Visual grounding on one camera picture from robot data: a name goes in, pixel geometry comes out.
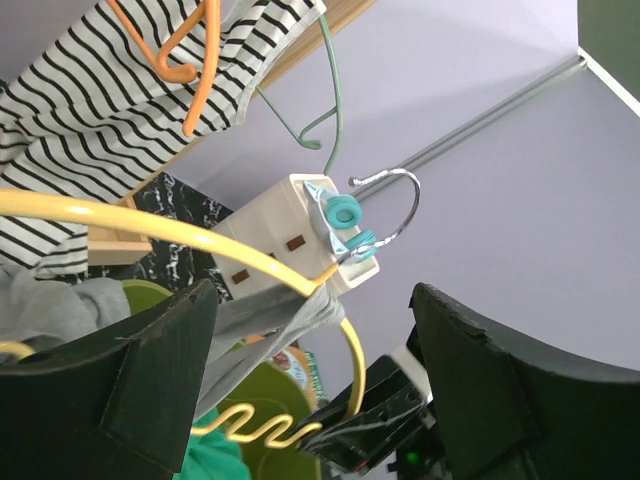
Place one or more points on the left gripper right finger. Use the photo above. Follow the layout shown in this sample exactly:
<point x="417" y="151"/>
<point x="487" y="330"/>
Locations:
<point x="509" y="406"/>

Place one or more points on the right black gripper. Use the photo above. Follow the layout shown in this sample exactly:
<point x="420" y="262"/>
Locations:
<point x="397" y="410"/>

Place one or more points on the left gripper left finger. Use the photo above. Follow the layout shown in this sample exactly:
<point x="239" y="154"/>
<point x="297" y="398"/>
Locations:
<point x="116" y="404"/>

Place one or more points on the green tank top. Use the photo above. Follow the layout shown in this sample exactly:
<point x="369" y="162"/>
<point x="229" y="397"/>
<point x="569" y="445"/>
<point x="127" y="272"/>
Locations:
<point x="213" y="457"/>

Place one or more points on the grey tank top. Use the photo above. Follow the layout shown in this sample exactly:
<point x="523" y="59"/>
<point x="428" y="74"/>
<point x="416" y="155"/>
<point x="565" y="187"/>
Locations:
<point x="44" y="314"/>

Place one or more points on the black white striped tank top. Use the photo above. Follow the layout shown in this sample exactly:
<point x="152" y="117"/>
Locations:
<point x="91" y="119"/>

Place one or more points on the book with green cover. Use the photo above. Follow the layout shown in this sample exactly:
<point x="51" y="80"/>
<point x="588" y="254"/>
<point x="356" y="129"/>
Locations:
<point x="302" y="367"/>

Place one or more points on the olive plastic basket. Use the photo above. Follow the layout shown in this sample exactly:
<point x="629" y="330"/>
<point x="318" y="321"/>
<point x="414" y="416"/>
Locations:
<point x="271" y="391"/>

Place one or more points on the teal cat-ear headphones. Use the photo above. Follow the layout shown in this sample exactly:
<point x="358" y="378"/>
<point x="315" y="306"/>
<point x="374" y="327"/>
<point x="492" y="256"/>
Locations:
<point x="331" y="213"/>

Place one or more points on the cream drawer cabinet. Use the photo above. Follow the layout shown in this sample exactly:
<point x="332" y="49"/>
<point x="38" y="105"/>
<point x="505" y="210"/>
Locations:
<point x="277" y="223"/>

